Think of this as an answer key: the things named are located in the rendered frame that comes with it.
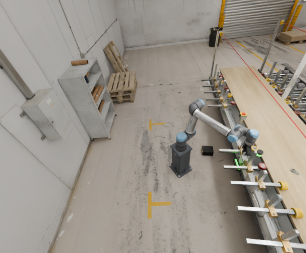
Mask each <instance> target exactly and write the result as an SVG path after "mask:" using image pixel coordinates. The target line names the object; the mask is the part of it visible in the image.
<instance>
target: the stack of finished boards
mask: <svg viewBox="0 0 306 253"><path fill-rule="evenodd" d="M303 31H305V32H303ZM303 31H301V30H295V31H287V32H280V37H282V38H284V39H287V40H289V41H298V40H306V29H303Z"/></svg>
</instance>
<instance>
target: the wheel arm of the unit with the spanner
mask: <svg viewBox="0 0 306 253"><path fill-rule="evenodd" d="M223 168H224V169H239V170H247V166H223ZM252 169H253V170H261V169H259V167H255V166H252Z"/></svg>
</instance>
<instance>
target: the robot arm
mask: <svg viewBox="0 0 306 253"><path fill-rule="evenodd" d="M204 105H205V103H204V101H203V100H201V99H197V100H196V101H194V102H193V103H191V104H190V105H189V113H190V119H189V122H188V126H187V127H186V128H185V131H184V132H180V133H178V134H177V136H176V145H175V149H176V150H177V151H178V152H184V151H186V149H187V144H186V142H187V141H188V140H189V139H191V138H192V137H193V136H194V135H195V134H196V130H195V126H196V123H197V120H198V119H200V120H201V121H203V122H204V123H206V124H208V125H209V126H211V127H212V128H214V129H215V130H217V131H218V132H220V133H222V134H223V135H225V136H226V137H227V139H228V140H229V141H230V142H232V143H235V142H237V141H238V140H239V139H240V138H241V137H242V136H245V137H246V140H245V143H243V144H242V149H243V150H242V154H243V156H252V148H251V146H253V145H254V144H255V143H256V140H257V138H258V137H259V131H257V130H255V129H248V128H246V127H244V126H242V125H240V124H238V125H237V126H236V127H235V129H234V131H233V130H231V129H229V128H227V127H226V126H224V125H222V124H221V123H219V122H218V121H216V120H214V119H213V118H211V117H209V116H208V115H206V114H204V113H203V112H201V109H202V107H203V106H204Z"/></svg>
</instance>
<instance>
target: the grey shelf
mask: <svg viewBox="0 0 306 253"><path fill-rule="evenodd" d="M86 59H87V60H88V64H83V65H75V66H72V65H71V66H70V67H69V68H68V69H67V70H66V71H65V72H64V73H63V74H62V75H61V76H60V77H59V78H58V81H59V83H60V85H61V86H62V88H63V90H64V92H65V93H66V95H67V97H68V99H69V100H70V102H71V104H72V106H73V107H74V109H75V111H76V113H77V115H78V116H79V118H80V120H81V122H82V123H83V125H84V127H85V129H86V130H87V132H88V134H89V136H90V137H91V139H92V141H93V140H94V139H93V138H105V137H108V138H109V140H110V139H111V137H110V135H109V134H110V129H111V126H112V123H113V120H114V116H117V114H116V112H115V109H114V106H113V103H112V100H111V97H110V94H109V91H108V89H107V86H106V83H105V80H104V77H103V74H102V71H101V68H100V65H99V63H98V60H97V57H93V58H84V59H76V61H78V60H86ZM87 72H89V75H88V76H87V78H88V81H89V82H88V83H86V80H85V78H84V76H85V75H86V74H87ZM98 84H99V85H100V86H103V87H104V89H103V91H102V93H101V95H100V97H99V99H98V101H97V103H95V101H94V99H93V96H92V94H91V91H92V89H93V87H94V86H95V87H96V86H97V85H98ZM101 100H104V104H103V107H102V110H101V113H99V110H98V108H99V105H100V103H101Z"/></svg>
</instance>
